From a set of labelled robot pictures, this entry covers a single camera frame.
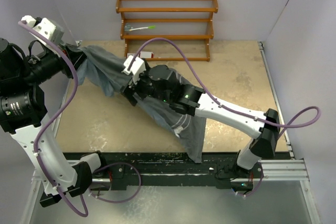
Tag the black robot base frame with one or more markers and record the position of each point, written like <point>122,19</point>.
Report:
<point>217,169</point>

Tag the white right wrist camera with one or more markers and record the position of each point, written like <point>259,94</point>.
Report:
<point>136,69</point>

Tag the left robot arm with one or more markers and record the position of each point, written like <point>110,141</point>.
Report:
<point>24,116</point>

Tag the green white pen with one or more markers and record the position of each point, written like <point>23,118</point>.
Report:
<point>129,28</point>

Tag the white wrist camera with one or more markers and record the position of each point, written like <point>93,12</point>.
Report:
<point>47,28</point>
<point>136,69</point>

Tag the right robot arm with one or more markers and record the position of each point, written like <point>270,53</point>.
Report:
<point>162,84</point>

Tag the aluminium table edge rail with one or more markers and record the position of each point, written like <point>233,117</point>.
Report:
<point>285,135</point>

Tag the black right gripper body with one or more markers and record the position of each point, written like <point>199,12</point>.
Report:
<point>144,87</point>

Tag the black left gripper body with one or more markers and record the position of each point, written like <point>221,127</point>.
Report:
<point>65,68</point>

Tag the grey striped pillowcase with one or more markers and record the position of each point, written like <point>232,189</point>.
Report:
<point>104,69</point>

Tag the red white small box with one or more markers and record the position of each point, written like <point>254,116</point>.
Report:
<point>142,54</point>

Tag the wooden shelf rack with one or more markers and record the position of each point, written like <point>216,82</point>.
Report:
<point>174,20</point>

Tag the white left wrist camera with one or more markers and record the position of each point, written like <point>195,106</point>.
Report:
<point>47,28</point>

